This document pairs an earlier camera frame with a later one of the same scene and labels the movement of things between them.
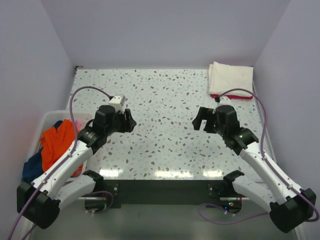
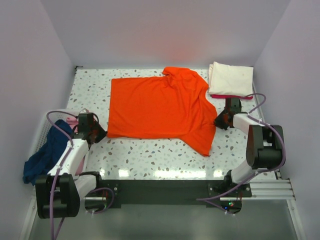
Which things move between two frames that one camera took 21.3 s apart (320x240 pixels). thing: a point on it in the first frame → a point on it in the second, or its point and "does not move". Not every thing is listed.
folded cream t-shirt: x=222 y=77 does not move
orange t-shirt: x=55 y=141 → x=174 y=105
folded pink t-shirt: x=234 y=96 does not move
